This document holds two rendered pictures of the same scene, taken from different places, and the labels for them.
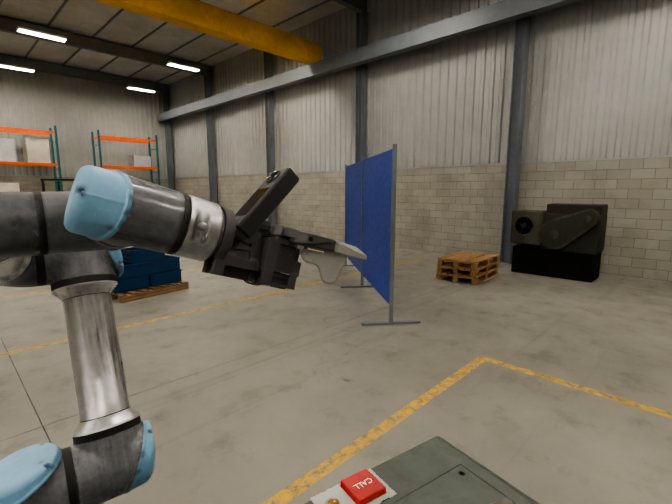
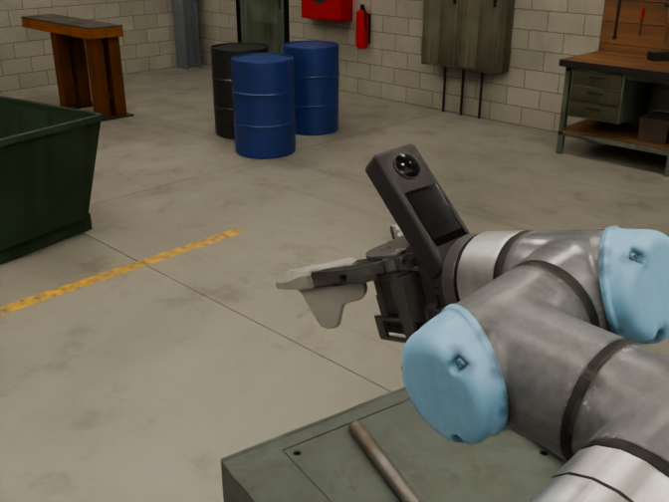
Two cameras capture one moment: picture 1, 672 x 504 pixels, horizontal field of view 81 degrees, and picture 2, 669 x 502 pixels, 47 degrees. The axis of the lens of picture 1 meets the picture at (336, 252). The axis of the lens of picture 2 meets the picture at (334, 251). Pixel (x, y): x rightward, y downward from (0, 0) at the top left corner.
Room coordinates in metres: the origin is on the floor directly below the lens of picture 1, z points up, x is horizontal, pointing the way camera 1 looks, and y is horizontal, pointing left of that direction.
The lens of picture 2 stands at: (0.61, 0.70, 1.99)
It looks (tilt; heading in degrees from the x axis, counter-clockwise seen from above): 23 degrees down; 270
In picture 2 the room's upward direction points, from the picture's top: straight up
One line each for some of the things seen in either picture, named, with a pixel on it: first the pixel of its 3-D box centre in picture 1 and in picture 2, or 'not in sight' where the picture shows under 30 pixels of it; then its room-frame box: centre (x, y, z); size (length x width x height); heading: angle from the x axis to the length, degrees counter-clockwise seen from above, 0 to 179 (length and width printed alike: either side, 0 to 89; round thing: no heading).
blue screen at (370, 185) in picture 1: (362, 223); not in sight; (7.08, -0.48, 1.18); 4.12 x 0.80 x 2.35; 7
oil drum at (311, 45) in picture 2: not in sight; (311, 87); (0.86, -7.27, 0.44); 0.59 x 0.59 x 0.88
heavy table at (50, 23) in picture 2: not in sight; (75, 65); (3.63, -8.30, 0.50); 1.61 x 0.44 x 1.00; 136
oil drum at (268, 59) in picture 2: not in sight; (264, 105); (1.28, -6.42, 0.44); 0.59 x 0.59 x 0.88
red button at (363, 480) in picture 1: (363, 488); not in sight; (0.63, -0.05, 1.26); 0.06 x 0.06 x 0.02; 34
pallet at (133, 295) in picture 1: (143, 270); not in sight; (6.74, 3.37, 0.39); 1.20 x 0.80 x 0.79; 144
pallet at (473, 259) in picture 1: (468, 266); not in sight; (7.96, -2.73, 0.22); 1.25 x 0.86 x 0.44; 139
